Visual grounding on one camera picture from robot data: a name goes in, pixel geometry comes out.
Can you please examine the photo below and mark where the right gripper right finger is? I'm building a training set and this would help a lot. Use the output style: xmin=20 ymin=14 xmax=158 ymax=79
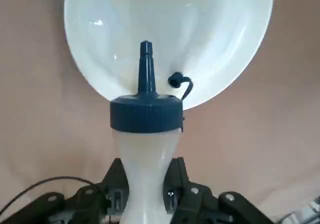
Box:
xmin=162 ymin=156 xmax=273 ymax=224

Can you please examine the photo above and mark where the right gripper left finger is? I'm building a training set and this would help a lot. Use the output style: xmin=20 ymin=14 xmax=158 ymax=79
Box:
xmin=0 ymin=157 xmax=130 ymax=224

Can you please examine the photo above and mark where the transparent blue-capped sauce bottle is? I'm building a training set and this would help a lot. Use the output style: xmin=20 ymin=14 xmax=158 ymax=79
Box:
xmin=109 ymin=41 xmax=196 ymax=224

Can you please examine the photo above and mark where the white round plate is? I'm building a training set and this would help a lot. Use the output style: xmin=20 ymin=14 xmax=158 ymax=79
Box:
xmin=63 ymin=0 xmax=275 ymax=111

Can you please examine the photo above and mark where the thin black gripper wire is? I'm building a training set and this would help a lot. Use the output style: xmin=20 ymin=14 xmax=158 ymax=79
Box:
xmin=0 ymin=175 xmax=94 ymax=217

